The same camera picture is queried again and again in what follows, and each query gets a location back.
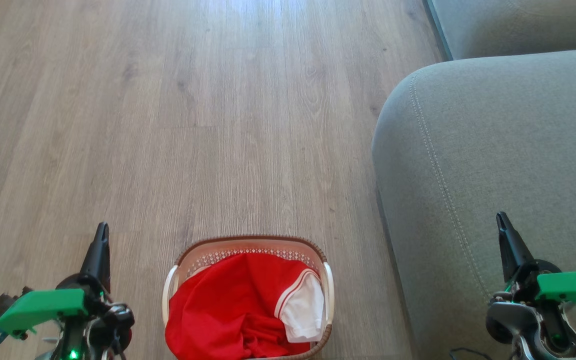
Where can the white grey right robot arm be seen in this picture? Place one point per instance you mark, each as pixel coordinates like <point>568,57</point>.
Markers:
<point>510,320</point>

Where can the red shirt with white sleeve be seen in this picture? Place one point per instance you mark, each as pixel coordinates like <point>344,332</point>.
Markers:
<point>228,305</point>

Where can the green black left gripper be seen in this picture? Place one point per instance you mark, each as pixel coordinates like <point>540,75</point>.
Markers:
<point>43,307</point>

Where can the grey sofa seat with stitching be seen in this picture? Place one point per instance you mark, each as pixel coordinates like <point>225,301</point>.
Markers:
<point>493,150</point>

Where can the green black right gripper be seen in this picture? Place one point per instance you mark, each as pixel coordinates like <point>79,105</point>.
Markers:
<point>573,290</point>

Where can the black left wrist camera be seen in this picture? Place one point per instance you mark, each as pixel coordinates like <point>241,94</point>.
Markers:
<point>0,305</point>

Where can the beige plastic laundry basket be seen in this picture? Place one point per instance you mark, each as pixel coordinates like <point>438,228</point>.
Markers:
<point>208,256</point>

